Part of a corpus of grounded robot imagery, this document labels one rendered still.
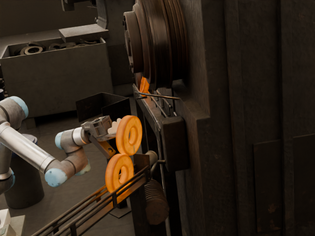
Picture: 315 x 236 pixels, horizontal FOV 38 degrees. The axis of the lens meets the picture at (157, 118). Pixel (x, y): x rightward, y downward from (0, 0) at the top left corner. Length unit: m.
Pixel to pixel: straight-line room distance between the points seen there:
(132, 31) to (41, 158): 0.66
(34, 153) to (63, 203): 1.29
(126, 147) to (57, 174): 0.29
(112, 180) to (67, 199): 1.53
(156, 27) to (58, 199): 1.67
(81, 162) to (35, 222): 1.16
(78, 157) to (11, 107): 0.37
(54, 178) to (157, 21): 0.76
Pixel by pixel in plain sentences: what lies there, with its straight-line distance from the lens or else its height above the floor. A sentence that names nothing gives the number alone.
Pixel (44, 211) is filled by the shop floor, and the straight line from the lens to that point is 3.10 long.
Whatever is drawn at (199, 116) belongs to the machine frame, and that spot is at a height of 0.87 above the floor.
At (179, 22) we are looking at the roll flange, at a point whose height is 1.20.
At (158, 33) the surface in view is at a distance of 1.91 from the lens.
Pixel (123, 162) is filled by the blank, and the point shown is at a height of 0.76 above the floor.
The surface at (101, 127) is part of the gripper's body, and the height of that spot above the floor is 0.87.
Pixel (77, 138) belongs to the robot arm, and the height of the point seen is 0.82.
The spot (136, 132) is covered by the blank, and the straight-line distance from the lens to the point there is 1.78.
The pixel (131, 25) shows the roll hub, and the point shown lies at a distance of 2.00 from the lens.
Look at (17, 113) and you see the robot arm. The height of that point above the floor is 0.90.
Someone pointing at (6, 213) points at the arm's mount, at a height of 0.36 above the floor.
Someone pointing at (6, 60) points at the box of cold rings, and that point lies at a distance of 4.53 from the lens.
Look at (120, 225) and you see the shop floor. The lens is 2.77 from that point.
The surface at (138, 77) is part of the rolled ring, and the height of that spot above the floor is 0.69.
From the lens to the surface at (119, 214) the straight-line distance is 2.87.
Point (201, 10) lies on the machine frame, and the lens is 1.66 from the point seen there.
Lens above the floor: 1.48
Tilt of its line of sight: 20 degrees down
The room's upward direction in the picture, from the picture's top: 7 degrees counter-clockwise
